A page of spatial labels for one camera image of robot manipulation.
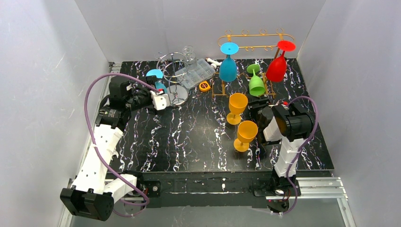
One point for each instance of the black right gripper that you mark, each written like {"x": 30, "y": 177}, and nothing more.
{"x": 256, "y": 110}

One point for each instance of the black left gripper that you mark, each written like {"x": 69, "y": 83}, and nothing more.
{"x": 144, "y": 92}

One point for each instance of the blue plastic goblet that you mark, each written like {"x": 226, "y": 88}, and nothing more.
{"x": 157, "y": 76}
{"x": 228, "y": 67}

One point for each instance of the green plastic goblet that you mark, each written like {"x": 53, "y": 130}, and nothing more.
{"x": 256, "y": 84}

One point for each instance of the gold wire glass rack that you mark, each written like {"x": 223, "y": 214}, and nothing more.
{"x": 251, "y": 46}

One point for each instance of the chrome spiral glass rack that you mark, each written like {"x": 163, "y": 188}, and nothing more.
{"x": 174, "y": 67}

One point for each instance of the red plastic goblet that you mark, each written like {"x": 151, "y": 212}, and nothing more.
{"x": 278, "y": 66}

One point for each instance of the clear glass wine glass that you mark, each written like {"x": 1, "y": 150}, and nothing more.
{"x": 188, "y": 52}

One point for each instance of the blue plastic goblet back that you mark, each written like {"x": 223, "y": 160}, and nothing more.
{"x": 228, "y": 67}

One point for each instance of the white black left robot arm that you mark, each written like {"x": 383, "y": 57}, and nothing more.
{"x": 97, "y": 187}

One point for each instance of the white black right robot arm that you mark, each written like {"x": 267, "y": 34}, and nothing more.
{"x": 291, "y": 125}

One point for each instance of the orange plastic goblet far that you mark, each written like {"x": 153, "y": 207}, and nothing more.
{"x": 237, "y": 104}

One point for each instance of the orange plastic goblet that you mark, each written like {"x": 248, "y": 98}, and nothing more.
{"x": 247, "y": 131}
{"x": 237, "y": 104}

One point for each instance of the orange plastic goblet near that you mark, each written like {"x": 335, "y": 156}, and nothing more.
{"x": 247, "y": 131}

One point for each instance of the clear plastic parts box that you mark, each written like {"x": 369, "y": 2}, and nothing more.
{"x": 200, "y": 72}

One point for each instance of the yellow tape measure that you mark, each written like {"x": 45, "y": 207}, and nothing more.
{"x": 204, "y": 86}

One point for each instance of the white small tool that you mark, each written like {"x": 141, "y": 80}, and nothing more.
{"x": 214, "y": 64}

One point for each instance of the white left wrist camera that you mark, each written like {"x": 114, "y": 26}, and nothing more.
{"x": 160, "y": 99}

